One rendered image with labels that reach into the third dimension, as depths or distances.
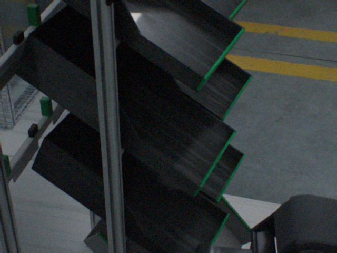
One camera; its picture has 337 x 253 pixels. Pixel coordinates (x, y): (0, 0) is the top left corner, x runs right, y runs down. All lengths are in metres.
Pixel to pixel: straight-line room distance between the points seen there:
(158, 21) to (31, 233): 0.81
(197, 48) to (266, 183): 2.16
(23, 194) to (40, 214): 0.09
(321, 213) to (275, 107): 2.79
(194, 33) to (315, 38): 3.30
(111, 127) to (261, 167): 2.25
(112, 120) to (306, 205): 0.27
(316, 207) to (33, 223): 0.98
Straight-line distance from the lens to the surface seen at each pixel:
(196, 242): 0.97
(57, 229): 1.49
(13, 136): 1.77
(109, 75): 0.73
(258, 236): 0.64
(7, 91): 1.74
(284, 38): 4.05
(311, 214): 0.60
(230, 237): 1.24
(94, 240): 0.98
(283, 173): 2.97
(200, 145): 0.88
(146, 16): 0.78
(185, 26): 0.80
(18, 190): 1.60
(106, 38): 0.71
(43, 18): 0.98
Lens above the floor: 1.91
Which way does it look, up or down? 36 degrees down
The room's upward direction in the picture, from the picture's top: straight up
